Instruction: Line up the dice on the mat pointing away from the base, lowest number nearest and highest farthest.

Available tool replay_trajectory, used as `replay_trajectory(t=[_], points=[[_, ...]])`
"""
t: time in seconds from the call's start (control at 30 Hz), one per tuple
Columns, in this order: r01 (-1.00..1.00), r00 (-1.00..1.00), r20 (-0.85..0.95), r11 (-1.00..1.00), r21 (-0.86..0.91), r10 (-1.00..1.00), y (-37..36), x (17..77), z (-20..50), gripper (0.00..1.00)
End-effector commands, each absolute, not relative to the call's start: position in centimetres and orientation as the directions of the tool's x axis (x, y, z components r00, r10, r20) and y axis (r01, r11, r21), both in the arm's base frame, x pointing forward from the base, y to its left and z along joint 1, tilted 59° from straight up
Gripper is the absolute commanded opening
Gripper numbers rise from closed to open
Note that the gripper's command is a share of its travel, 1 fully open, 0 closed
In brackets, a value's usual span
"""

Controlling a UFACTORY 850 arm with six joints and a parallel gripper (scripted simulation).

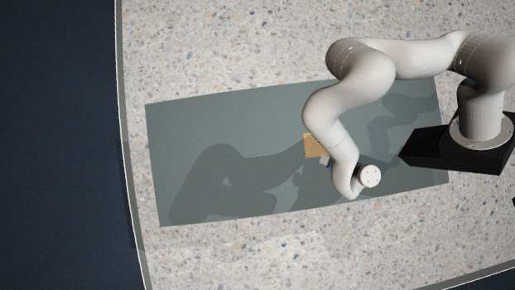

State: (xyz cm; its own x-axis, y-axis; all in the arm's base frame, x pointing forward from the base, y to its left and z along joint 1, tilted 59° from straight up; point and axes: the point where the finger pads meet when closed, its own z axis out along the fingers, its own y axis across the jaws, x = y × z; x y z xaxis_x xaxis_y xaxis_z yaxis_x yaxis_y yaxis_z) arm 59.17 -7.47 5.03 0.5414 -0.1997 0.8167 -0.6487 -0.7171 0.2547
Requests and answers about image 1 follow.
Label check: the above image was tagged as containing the tan mat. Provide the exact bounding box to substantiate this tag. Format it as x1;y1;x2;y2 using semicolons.
303;133;329;157

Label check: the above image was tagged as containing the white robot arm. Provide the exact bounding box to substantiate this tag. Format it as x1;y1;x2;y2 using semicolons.
301;29;515;200

